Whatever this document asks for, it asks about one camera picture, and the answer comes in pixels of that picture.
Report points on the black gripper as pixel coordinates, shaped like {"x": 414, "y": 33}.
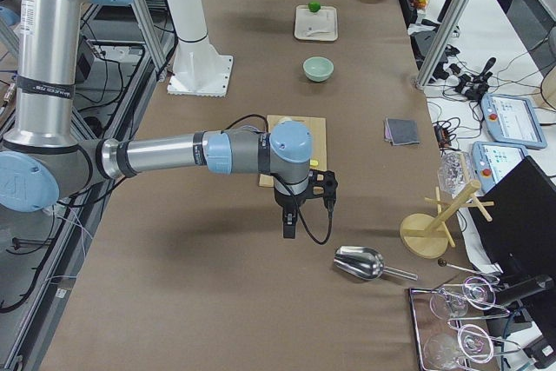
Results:
{"x": 285, "y": 202}

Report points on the light green bowl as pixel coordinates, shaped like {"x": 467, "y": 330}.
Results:
{"x": 318, "y": 69}

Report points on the metal scoop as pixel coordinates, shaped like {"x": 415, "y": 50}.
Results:
{"x": 367, "y": 264}

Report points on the wooden cutting board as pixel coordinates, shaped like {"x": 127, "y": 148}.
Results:
{"x": 317, "y": 128}

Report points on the wooden mug tree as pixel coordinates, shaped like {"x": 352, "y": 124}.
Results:
{"x": 428, "y": 237}

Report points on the grey folded cloth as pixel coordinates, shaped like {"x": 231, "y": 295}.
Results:
{"x": 401, "y": 131}

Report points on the beige rabbit tray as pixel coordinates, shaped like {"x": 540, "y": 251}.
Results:
{"x": 325, "y": 19}

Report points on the teach pendant near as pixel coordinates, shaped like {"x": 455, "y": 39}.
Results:
{"x": 492, "y": 161}

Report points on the teach pendant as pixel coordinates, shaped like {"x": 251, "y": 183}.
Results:
{"x": 492, "y": 161}
{"x": 512, "y": 119}

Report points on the green lime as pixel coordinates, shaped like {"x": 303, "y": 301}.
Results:
{"x": 314, "y": 6}

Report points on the black monitor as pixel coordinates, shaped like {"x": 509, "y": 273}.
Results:
{"x": 520, "y": 238}

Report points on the teach pendant far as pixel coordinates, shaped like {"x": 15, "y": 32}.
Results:
{"x": 512, "y": 119}

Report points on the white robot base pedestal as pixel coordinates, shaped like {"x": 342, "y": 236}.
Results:
{"x": 198, "y": 68}

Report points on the aluminium frame post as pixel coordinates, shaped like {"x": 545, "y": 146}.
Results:
{"x": 448, "y": 25}

